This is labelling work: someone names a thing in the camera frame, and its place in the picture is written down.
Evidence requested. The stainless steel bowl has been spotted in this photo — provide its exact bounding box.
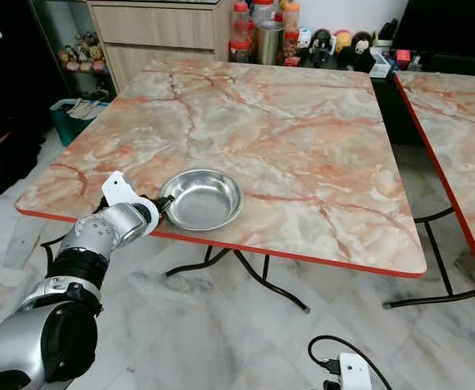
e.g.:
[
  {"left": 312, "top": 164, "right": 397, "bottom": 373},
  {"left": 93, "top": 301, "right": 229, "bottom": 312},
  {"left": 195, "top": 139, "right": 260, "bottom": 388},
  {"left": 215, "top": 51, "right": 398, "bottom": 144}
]
[{"left": 159, "top": 168, "right": 245, "bottom": 232}]

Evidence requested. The green plastic bin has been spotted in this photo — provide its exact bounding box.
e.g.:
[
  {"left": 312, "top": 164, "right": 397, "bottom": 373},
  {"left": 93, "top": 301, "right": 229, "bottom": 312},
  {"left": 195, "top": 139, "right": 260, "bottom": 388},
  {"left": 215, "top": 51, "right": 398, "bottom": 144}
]
[{"left": 49, "top": 97, "right": 108, "bottom": 147}]

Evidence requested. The marble-pattern folding table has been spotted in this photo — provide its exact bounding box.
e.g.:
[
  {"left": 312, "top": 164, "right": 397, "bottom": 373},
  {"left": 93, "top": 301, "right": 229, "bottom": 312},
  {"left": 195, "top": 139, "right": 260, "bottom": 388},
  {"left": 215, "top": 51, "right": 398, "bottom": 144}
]
[
  {"left": 15, "top": 57, "right": 429, "bottom": 314},
  {"left": 384, "top": 71, "right": 475, "bottom": 310}
]

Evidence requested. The black bag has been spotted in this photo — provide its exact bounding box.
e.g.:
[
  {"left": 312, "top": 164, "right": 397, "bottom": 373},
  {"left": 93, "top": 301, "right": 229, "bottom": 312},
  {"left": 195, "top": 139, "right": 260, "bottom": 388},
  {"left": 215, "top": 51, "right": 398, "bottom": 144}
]
[{"left": 0, "top": 49, "right": 51, "bottom": 197}]

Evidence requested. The glass shelf with figurines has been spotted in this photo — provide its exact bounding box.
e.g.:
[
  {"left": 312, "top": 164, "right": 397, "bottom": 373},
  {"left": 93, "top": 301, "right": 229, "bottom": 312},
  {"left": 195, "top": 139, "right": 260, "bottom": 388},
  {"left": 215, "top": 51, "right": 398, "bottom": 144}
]
[{"left": 30, "top": 0, "right": 112, "bottom": 102}]

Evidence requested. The light wooden drawer cabinet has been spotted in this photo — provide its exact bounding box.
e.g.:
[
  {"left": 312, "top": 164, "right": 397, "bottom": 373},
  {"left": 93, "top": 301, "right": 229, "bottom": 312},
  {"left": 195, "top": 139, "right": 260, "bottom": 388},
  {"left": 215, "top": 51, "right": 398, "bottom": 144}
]
[{"left": 87, "top": 0, "right": 230, "bottom": 92}]

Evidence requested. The red-lidded clear plastic jar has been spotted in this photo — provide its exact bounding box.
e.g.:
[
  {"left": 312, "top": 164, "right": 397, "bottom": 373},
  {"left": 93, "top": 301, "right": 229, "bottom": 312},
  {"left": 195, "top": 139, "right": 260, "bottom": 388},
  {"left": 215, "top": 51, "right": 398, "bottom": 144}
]
[
  {"left": 229, "top": 2, "right": 252, "bottom": 63},
  {"left": 252, "top": 0, "right": 275, "bottom": 25}
]

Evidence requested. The stainless steel tumbler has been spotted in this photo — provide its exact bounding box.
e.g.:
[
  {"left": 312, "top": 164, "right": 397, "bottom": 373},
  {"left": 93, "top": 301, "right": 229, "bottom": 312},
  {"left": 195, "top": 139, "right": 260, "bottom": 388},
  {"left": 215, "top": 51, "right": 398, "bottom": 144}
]
[{"left": 256, "top": 21, "right": 285, "bottom": 66}]

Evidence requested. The small red-lidded jar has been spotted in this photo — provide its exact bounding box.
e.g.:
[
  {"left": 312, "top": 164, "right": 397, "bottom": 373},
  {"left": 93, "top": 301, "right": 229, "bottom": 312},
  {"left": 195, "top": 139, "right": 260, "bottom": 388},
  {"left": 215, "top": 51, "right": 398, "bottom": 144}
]
[{"left": 282, "top": 33, "right": 299, "bottom": 66}]

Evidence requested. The black toy figurine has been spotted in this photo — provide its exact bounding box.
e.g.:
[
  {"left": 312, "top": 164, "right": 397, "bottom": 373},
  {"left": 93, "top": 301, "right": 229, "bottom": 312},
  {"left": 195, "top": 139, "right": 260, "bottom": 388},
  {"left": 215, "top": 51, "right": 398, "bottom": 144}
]
[{"left": 311, "top": 29, "right": 333, "bottom": 66}]

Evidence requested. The black plush toy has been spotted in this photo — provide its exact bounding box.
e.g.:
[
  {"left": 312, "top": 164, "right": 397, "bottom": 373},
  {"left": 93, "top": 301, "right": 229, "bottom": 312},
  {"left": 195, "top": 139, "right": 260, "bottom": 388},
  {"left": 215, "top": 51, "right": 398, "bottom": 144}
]
[{"left": 350, "top": 32, "right": 374, "bottom": 70}]

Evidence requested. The small white box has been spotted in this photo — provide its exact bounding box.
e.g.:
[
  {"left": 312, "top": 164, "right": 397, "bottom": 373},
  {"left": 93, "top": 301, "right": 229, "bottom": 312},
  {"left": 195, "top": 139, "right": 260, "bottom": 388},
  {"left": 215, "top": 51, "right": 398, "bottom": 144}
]
[{"left": 369, "top": 53, "right": 393, "bottom": 78}]

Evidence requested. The black television screen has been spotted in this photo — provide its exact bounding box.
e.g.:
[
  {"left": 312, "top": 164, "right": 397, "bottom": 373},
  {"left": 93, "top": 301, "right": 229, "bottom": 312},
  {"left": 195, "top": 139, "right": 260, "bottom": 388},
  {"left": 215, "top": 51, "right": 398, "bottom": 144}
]
[{"left": 392, "top": 0, "right": 475, "bottom": 58}]

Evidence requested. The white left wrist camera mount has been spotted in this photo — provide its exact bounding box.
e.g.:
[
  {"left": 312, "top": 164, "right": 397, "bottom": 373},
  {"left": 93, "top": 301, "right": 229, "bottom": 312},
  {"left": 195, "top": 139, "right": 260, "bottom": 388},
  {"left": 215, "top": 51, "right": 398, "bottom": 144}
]
[{"left": 102, "top": 171, "right": 150, "bottom": 209}]

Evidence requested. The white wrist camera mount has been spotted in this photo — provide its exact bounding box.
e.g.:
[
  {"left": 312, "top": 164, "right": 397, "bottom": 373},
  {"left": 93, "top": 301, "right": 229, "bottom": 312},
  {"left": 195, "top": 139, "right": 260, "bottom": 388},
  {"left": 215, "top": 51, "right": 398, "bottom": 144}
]
[
  {"left": 339, "top": 353, "right": 373, "bottom": 390},
  {"left": 102, "top": 171, "right": 150, "bottom": 209}
]

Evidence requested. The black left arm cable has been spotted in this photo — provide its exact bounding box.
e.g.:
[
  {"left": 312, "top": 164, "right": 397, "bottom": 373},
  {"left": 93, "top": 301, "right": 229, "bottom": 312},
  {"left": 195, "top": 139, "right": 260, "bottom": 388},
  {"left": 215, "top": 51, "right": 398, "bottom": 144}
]
[{"left": 39, "top": 207, "right": 112, "bottom": 269}]

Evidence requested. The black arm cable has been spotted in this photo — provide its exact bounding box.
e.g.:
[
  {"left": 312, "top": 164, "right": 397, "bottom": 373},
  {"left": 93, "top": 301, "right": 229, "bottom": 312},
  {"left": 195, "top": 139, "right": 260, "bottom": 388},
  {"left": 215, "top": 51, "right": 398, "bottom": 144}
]
[
  {"left": 308, "top": 335, "right": 393, "bottom": 390},
  {"left": 39, "top": 207, "right": 112, "bottom": 269}
]

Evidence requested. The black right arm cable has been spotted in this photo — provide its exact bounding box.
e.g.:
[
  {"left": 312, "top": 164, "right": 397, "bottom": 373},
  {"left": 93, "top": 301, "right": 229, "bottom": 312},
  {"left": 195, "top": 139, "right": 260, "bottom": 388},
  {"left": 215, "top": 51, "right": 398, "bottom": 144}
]
[{"left": 308, "top": 335, "right": 393, "bottom": 390}]

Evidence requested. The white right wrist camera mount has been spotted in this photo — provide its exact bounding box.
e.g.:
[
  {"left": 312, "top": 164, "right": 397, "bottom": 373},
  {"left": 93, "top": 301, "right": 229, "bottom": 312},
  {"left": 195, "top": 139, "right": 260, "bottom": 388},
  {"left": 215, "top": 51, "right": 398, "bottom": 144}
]
[{"left": 339, "top": 353, "right": 373, "bottom": 390}]

